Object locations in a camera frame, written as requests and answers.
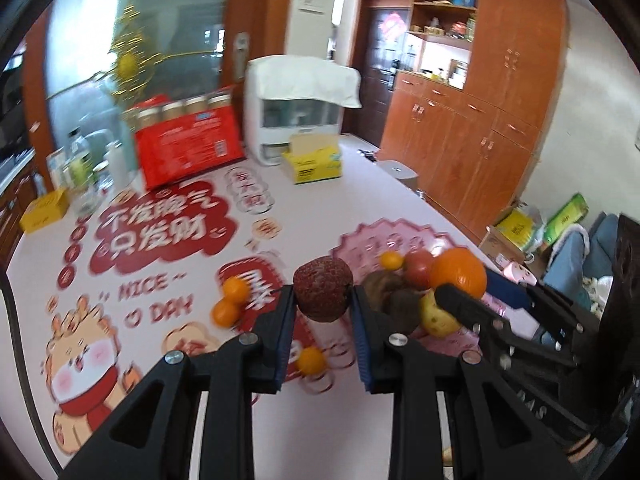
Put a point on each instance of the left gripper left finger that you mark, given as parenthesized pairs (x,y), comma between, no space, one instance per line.
(182,400)

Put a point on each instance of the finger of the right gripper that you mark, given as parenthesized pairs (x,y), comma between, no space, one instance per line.
(494,330)
(563,320)

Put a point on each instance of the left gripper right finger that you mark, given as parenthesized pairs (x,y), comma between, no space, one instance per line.
(493,435)

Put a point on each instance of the large orange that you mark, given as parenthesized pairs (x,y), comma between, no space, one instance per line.
(459,267)

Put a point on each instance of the small orange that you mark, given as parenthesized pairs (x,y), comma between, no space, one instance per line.
(391,261)

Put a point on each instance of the orange of pair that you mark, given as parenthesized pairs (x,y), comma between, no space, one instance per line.
(237,291)
(225,313)

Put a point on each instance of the wrinkled dark red fruit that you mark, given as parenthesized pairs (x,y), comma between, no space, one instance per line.
(321,287)

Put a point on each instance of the small yellow-orange citrus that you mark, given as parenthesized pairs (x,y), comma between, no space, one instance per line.
(311,362)

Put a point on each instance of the person right hand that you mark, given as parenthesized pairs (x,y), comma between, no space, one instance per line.
(581,449)

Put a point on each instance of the yellow apple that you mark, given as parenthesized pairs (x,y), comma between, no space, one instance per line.
(436,322)

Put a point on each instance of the dark brown avocado-like fruit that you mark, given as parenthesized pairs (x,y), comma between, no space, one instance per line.
(404,309)

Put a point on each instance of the red apple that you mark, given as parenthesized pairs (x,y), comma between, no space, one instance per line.
(417,269)

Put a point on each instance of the cardboard box on floor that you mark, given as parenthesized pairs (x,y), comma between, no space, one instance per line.
(515,236)

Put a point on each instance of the green bag on floor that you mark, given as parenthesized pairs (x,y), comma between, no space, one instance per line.
(574,210)

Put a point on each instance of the brown curved fruit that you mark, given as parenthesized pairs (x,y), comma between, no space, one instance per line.
(379,285)

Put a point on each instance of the printed cartoon tablecloth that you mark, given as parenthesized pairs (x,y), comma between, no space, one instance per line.
(140,277)

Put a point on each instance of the white stool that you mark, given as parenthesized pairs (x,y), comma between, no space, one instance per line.
(400,172)

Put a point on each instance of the wooden cabinet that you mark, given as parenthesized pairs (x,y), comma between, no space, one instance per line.
(474,148)

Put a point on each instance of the yellow tissue box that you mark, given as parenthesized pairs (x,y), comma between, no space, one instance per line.
(313,157)

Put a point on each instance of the glass jar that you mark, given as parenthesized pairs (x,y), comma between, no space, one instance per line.
(88,195)

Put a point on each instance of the flat yellow box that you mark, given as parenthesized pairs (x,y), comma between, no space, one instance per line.
(45,210)

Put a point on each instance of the clear plastic bottle green label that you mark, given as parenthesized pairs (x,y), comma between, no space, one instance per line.
(79,162)

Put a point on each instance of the white countertop appliance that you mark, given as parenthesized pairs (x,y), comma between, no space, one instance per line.
(268,125)

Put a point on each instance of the white plastic bottle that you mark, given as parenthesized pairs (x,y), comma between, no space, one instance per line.
(117,166)

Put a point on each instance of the red snack package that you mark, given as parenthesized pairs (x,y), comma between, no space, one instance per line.
(182,148)

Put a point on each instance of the white cloth on appliance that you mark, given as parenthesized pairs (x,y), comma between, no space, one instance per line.
(297,77)

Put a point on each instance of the jar pack behind red package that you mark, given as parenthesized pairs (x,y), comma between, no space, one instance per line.
(161,108)

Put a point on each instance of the golden door ornament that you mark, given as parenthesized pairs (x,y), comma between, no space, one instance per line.
(133,67)

